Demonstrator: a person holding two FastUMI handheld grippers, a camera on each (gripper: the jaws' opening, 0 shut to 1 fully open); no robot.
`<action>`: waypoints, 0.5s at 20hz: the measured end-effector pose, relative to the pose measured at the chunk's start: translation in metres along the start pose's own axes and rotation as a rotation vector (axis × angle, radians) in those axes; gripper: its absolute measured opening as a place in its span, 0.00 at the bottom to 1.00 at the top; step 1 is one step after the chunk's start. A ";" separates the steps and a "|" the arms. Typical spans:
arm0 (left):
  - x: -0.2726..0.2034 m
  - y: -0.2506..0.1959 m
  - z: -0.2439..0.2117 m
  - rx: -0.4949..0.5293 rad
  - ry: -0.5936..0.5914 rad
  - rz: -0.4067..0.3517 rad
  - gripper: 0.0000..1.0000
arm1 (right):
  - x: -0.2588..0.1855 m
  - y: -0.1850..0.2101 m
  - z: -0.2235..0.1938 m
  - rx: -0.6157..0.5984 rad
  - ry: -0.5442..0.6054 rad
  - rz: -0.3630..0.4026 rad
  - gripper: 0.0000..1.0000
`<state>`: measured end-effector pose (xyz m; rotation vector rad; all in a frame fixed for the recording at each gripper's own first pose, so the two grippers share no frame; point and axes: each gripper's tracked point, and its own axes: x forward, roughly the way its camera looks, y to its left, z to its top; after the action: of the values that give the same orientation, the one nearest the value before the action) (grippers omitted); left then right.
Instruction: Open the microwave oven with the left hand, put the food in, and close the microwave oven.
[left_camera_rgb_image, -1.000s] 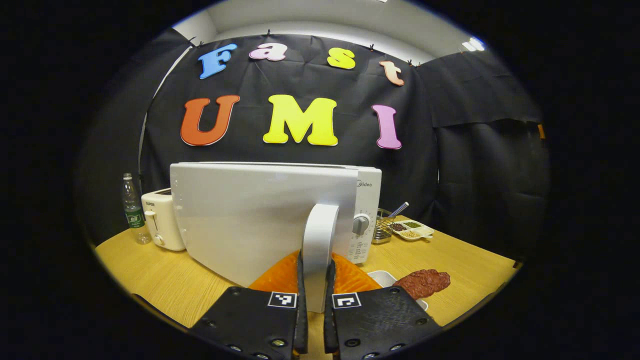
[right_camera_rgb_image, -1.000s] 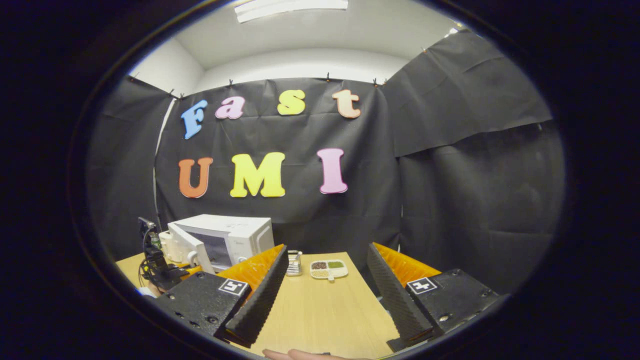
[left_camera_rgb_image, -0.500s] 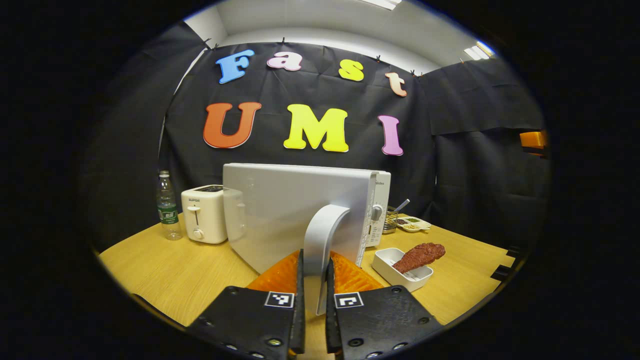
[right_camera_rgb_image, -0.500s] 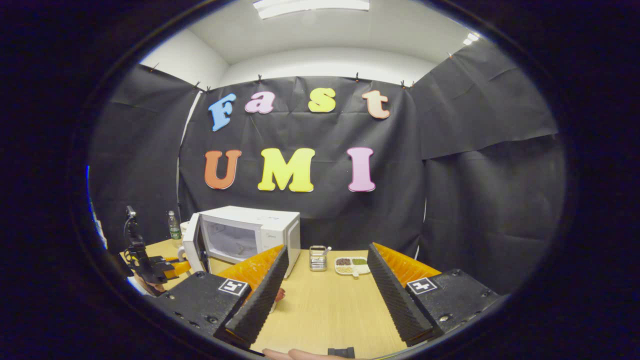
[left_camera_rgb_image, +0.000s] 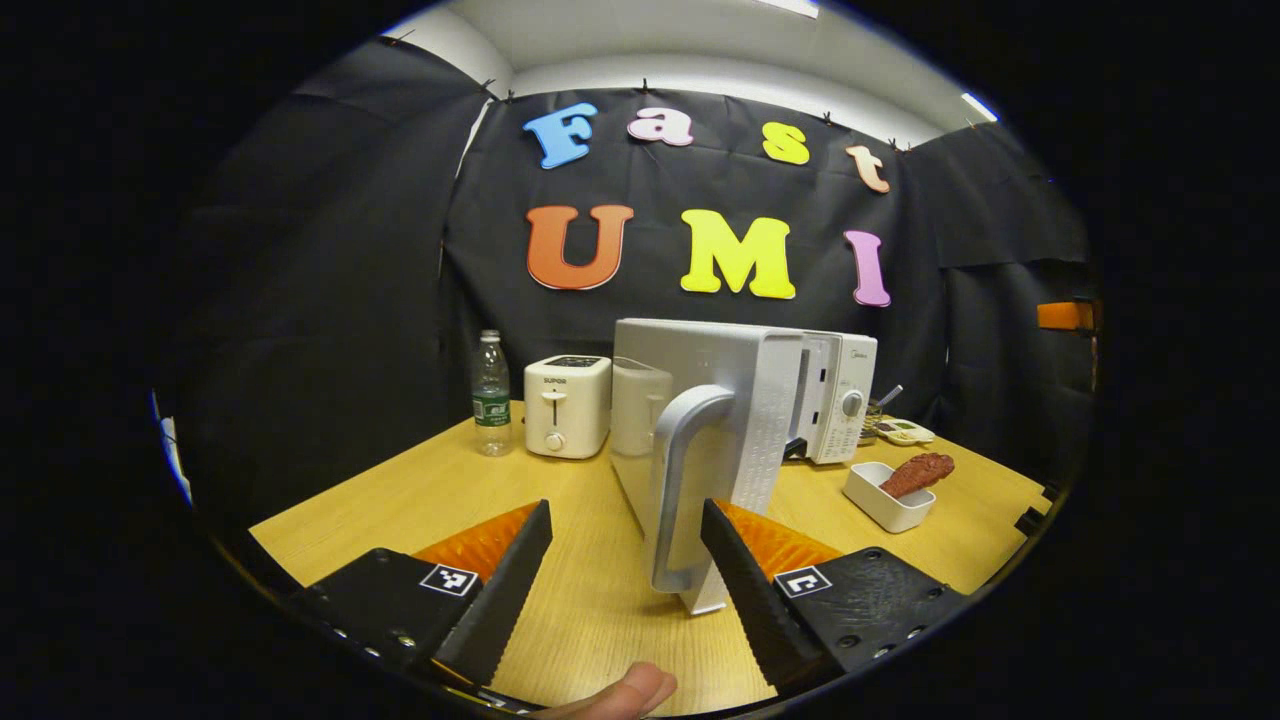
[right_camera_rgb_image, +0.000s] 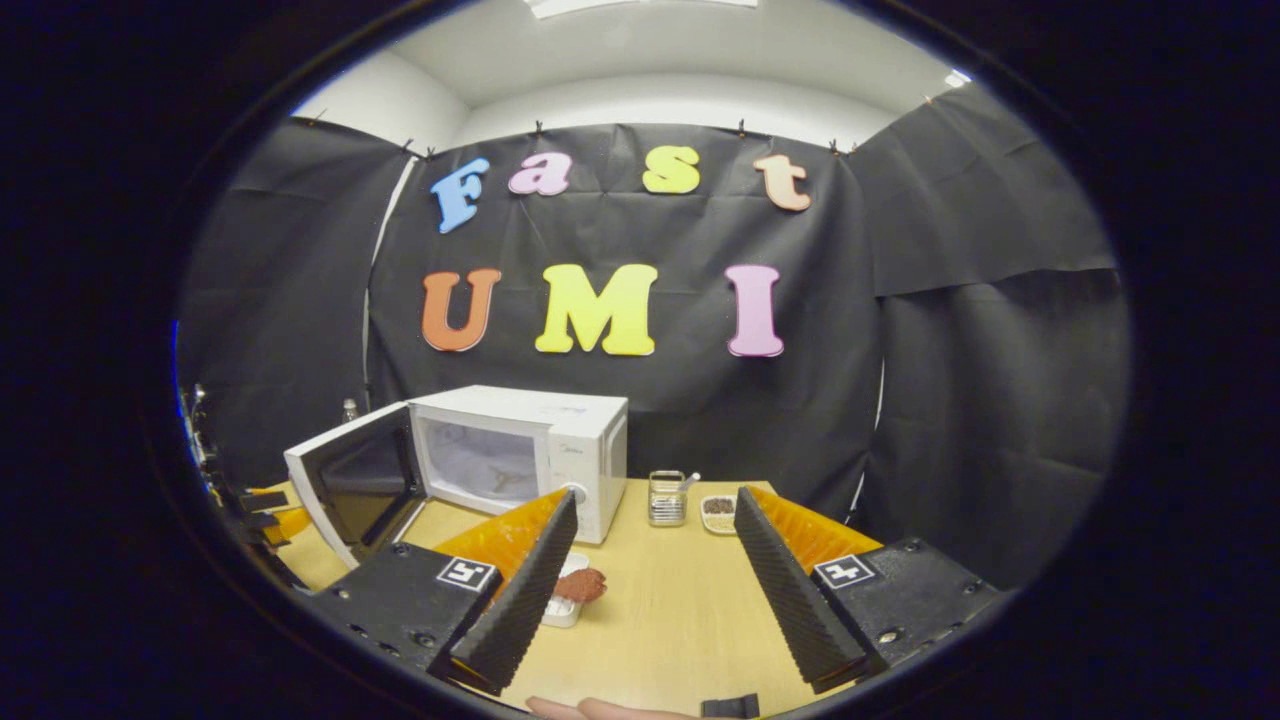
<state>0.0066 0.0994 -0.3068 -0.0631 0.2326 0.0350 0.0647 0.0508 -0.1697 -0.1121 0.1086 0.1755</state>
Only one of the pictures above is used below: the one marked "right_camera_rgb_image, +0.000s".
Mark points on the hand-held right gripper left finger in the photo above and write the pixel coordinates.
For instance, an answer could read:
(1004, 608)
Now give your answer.
(530, 600)

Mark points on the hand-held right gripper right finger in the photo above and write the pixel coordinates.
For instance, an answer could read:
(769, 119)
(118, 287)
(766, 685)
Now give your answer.
(790, 600)

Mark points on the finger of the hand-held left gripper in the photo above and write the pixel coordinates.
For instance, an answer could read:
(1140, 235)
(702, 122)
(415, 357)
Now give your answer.
(265, 500)
(290, 528)

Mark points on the brown meat piece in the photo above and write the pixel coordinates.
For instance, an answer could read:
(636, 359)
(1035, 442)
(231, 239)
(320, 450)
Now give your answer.
(582, 585)

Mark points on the white microwave oven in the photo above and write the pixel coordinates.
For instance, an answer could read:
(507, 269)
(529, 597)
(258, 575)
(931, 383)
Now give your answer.
(580, 440)

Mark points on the white rectangular tray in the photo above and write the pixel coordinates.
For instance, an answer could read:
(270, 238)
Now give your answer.
(562, 612)

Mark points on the white divided dish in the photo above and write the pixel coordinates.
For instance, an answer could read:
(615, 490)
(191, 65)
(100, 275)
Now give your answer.
(718, 512)

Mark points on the metal mesh container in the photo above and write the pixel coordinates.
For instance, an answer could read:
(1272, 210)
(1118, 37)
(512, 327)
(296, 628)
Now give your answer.
(666, 500)

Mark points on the black backdrop cloth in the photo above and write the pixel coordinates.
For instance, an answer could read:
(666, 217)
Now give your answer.
(950, 400)

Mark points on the small ceiling light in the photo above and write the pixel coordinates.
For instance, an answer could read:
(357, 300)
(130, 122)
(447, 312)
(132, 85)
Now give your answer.
(957, 78)

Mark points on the long ceiling light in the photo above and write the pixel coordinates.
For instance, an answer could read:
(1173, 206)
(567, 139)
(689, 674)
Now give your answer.
(640, 4)

